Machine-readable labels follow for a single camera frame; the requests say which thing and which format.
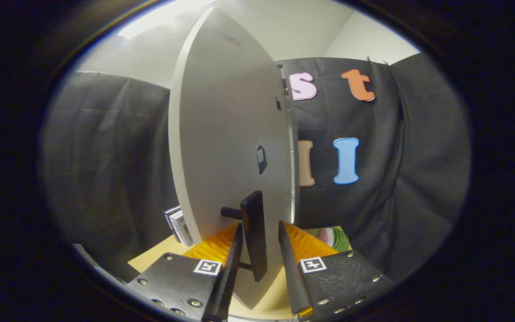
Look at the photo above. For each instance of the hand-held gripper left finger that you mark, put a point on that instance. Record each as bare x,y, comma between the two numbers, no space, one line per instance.
228,277

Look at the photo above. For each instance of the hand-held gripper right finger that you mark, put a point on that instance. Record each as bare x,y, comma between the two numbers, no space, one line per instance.
291,268

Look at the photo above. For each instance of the grey shoe cabinet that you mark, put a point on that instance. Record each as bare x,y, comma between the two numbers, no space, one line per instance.
294,179

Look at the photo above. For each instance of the white shoe cabinet door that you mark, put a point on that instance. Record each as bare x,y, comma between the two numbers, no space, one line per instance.
221,134

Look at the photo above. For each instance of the watermelon pattern item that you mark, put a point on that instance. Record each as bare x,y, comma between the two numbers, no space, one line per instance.
335,239

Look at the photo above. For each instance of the grey cover book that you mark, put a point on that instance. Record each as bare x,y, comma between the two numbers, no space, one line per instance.
181,230

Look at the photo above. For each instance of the black backdrop cloth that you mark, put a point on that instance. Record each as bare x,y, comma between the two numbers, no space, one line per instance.
105,156

